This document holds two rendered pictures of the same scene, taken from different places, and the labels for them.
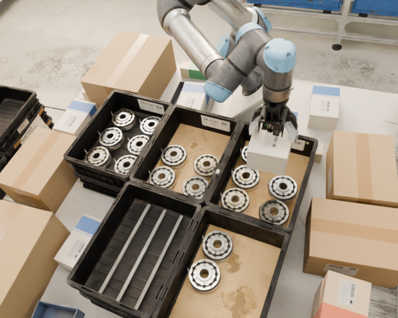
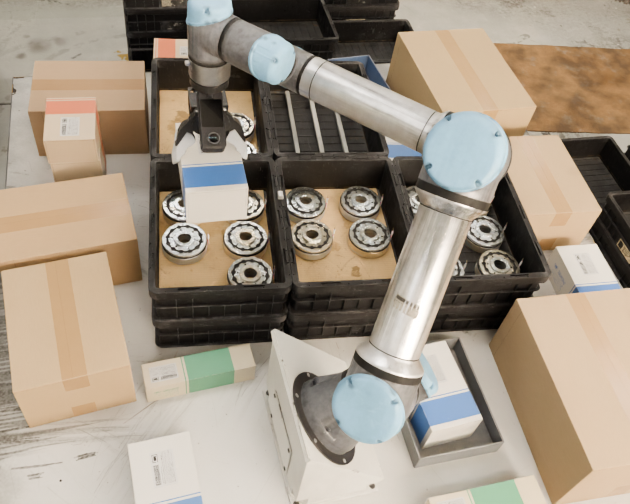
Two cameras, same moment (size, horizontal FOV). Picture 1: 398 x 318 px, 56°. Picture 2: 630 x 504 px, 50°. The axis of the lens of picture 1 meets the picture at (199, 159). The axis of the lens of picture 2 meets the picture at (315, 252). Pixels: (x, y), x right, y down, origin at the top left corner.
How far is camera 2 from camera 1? 1.76 m
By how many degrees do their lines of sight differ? 69
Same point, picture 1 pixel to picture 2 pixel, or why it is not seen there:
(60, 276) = not seen: hidden behind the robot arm
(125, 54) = not seen: outside the picture
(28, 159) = (552, 168)
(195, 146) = (353, 271)
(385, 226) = (25, 232)
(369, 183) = (51, 285)
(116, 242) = (355, 133)
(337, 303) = (79, 116)
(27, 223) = (457, 98)
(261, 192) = (213, 236)
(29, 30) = not seen: outside the picture
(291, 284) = (138, 200)
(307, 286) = not seen: hidden behind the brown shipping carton
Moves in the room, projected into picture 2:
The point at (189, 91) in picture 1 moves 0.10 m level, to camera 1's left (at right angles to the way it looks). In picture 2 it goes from (453, 395) to (484, 371)
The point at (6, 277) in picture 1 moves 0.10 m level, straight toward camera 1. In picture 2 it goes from (422, 59) to (390, 57)
